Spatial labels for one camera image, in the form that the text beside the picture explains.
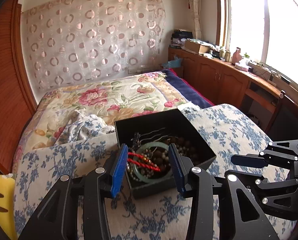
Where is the window with wooden frame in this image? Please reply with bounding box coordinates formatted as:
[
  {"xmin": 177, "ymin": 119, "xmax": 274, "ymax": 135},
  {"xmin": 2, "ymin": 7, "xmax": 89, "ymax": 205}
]
[{"xmin": 219, "ymin": 0, "xmax": 298, "ymax": 85}]

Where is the brown wooden bead bracelet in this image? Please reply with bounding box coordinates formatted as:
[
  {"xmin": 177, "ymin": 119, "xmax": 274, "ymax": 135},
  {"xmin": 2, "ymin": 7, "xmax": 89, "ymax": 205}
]
[{"xmin": 148, "ymin": 135, "xmax": 190, "ymax": 170}]

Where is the red cord bracelet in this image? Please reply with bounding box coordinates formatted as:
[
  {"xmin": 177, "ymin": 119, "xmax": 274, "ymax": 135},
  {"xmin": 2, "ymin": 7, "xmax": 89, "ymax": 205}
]
[{"xmin": 126, "ymin": 151, "xmax": 162, "ymax": 172}]

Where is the navy blue blanket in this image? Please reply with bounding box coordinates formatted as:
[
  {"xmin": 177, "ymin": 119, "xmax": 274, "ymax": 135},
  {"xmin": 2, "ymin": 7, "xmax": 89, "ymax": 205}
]
[{"xmin": 162, "ymin": 69, "xmax": 214, "ymax": 109}]

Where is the wooden side cabinet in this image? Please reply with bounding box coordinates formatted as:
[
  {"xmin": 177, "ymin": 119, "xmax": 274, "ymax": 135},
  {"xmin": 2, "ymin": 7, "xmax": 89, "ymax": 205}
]
[{"xmin": 168, "ymin": 48, "xmax": 298, "ymax": 140}]

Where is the blue floral white blanket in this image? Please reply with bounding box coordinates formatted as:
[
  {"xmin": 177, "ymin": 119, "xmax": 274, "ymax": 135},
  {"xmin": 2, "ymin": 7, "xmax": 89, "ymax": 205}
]
[{"xmin": 14, "ymin": 103, "xmax": 295, "ymax": 239}]

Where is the light blue paper bag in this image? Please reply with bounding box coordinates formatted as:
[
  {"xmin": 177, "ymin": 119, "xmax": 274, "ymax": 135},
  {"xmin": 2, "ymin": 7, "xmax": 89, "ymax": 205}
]
[{"xmin": 161, "ymin": 55, "xmax": 183, "ymax": 69}]

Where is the silver flower hair fork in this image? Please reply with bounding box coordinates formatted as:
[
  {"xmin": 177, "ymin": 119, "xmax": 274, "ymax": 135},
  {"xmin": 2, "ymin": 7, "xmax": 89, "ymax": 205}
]
[{"xmin": 129, "ymin": 127, "xmax": 166, "ymax": 151}]

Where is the white power strip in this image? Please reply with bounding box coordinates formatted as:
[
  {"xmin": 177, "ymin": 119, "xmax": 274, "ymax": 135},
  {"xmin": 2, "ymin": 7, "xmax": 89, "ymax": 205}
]
[{"xmin": 247, "ymin": 61, "xmax": 298, "ymax": 91}]

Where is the green jade bangle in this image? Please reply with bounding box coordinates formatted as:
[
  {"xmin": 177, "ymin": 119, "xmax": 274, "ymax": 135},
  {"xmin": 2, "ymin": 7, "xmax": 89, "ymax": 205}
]
[{"xmin": 127, "ymin": 141, "xmax": 172, "ymax": 184}]

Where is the cardboard box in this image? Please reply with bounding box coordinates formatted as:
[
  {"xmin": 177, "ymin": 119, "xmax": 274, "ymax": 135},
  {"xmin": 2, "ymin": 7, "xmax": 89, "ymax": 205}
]
[{"xmin": 184, "ymin": 39, "xmax": 210, "ymax": 54}]

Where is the pile of dark clothes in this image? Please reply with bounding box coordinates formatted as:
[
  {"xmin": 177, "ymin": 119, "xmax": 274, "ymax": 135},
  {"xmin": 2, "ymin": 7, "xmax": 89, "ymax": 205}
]
[{"xmin": 170, "ymin": 29, "xmax": 193, "ymax": 49}]

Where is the black jewelry box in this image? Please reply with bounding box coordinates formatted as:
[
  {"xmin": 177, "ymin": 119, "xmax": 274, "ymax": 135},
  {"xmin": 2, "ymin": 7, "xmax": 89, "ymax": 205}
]
[{"xmin": 114, "ymin": 109, "xmax": 216, "ymax": 199}]

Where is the beige window curtain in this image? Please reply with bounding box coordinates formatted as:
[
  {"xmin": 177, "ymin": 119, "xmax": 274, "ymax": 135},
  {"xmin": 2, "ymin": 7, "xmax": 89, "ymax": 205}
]
[{"xmin": 189, "ymin": 0, "xmax": 203, "ymax": 39}]

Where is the yellow plush toy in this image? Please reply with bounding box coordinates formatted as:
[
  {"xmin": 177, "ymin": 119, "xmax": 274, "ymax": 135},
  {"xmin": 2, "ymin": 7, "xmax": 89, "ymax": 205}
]
[{"xmin": 0, "ymin": 173, "xmax": 17, "ymax": 239}]

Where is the circle patterned sheer curtain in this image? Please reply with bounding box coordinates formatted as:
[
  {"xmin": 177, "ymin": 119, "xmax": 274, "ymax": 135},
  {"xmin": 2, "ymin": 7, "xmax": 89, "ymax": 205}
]
[{"xmin": 22, "ymin": 0, "xmax": 165, "ymax": 91}]

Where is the pink floral quilt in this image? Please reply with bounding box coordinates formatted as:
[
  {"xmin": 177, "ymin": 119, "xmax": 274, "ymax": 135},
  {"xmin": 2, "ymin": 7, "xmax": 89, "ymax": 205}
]
[{"xmin": 12, "ymin": 72, "xmax": 188, "ymax": 173}]

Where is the pink figurine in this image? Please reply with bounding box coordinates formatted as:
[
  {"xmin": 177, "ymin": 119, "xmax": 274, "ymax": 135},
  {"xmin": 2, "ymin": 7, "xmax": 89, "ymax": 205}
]
[{"xmin": 231, "ymin": 47, "xmax": 242, "ymax": 65}]

